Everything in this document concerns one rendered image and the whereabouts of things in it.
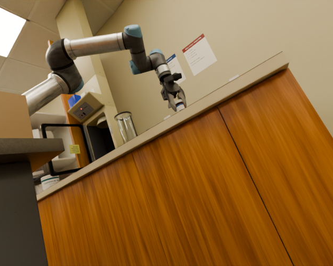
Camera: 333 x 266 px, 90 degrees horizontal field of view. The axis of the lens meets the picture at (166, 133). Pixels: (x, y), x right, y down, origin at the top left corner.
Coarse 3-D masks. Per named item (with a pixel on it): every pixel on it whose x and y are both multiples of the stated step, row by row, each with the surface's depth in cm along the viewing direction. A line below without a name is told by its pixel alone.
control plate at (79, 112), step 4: (84, 104) 132; (88, 104) 132; (80, 108) 135; (84, 108) 135; (88, 108) 134; (92, 108) 134; (76, 112) 138; (80, 112) 138; (84, 112) 137; (88, 112) 137; (80, 116) 140; (84, 116) 140
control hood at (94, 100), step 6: (84, 96) 128; (90, 96) 127; (96, 96) 129; (78, 102) 132; (90, 102) 130; (96, 102) 130; (102, 102) 131; (72, 108) 136; (96, 108) 133; (72, 114) 140; (90, 114) 138; (78, 120) 144; (84, 120) 144
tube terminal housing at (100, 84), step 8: (96, 80) 138; (104, 80) 145; (88, 88) 144; (96, 88) 138; (104, 88) 140; (104, 96) 136; (112, 104) 139; (96, 112) 138; (104, 112) 132; (112, 112) 135; (88, 120) 143; (96, 120) 144; (112, 120) 131; (112, 128) 128; (88, 136) 143; (112, 136) 127; (120, 136) 131; (120, 144) 127
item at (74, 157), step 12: (48, 132) 122; (60, 132) 128; (72, 132) 135; (72, 144) 131; (84, 144) 138; (60, 156) 121; (72, 156) 127; (84, 156) 134; (60, 168) 117; (72, 168) 123
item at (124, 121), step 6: (126, 114) 100; (120, 120) 99; (126, 120) 99; (120, 126) 99; (126, 126) 98; (132, 126) 99; (126, 132) 97; (132, 132) 97; (126, 138) 96; (132, 138) 96
